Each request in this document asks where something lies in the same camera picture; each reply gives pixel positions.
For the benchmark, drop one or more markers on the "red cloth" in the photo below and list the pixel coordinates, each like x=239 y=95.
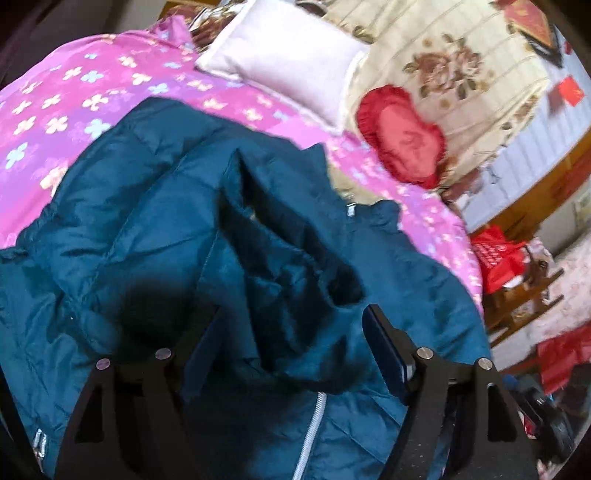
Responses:
x=563 y=360

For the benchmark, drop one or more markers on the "red hanging decoration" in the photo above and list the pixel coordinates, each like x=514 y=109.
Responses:
x=526 y=18

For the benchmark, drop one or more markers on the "white pillow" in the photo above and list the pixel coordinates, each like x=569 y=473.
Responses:
x=286 y=60

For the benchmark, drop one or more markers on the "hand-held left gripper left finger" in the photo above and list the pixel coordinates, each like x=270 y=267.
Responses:
x=198 y=350

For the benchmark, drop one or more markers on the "brown floral pillow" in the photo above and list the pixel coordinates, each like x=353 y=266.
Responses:
x=207 y=27

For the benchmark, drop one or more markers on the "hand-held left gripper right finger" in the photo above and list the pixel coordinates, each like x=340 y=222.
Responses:
x=385 y=350

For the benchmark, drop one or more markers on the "red paper square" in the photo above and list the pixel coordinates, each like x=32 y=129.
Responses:
x=571 y=90

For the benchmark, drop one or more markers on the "white and wooden headboard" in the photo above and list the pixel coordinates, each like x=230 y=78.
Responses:
x=521 y=157

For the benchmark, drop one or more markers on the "pink floral bedsheet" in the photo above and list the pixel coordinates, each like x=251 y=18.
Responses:
x=69 y=92

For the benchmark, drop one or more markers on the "red heart cushion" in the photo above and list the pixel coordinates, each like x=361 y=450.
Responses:
x=406 y=138

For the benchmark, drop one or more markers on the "dark wheel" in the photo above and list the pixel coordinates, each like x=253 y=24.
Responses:
x=551 y=424

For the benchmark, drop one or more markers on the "wooden chair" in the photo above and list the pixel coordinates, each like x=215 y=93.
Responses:
x=521 y=300

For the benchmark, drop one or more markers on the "red shopping bag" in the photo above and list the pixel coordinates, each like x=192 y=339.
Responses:
x=498 y=263

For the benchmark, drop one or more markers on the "beige floral quilt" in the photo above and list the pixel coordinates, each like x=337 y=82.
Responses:
x=489 y=106

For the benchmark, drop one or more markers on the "dark blue puffer jacket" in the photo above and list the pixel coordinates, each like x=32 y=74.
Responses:
x=161 y=207

